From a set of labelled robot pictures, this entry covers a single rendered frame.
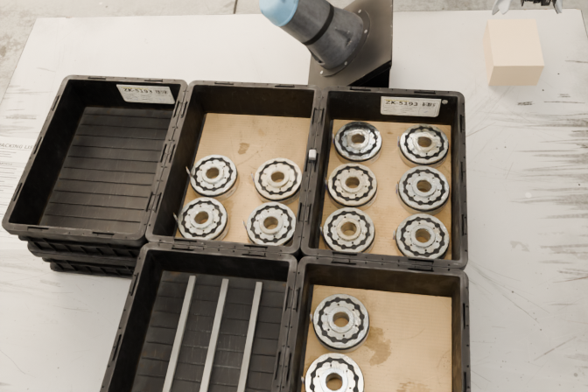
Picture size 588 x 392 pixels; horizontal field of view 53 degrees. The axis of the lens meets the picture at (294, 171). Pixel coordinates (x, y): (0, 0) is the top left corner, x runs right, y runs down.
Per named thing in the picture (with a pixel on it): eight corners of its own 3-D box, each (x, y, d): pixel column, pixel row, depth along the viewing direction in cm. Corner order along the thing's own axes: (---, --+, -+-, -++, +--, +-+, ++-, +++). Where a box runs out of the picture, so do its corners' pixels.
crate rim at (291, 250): (192, 86, 135) (189, 79, 133) (323, 92, 131) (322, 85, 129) (146, 246, 115) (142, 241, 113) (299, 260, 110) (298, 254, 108)
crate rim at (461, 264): (323, 92, 131) (322, 85, 129) (463, 98, 127) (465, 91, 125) (300, 260, 110) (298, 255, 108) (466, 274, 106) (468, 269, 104)
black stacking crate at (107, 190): (85, 106, 148) (66, 76, 138) (199, 112, 143) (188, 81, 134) (27, 253, 127) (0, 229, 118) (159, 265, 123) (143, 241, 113)
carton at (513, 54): (482, 39, 162) (487, 19, 156) (528, 39, 160) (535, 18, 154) (487, 85, 154) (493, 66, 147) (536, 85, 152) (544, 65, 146)
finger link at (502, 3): (486, 23, 139) (516, -2, 132) (483, 5, 142) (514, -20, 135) (495, 29, 140) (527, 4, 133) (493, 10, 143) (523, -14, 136)
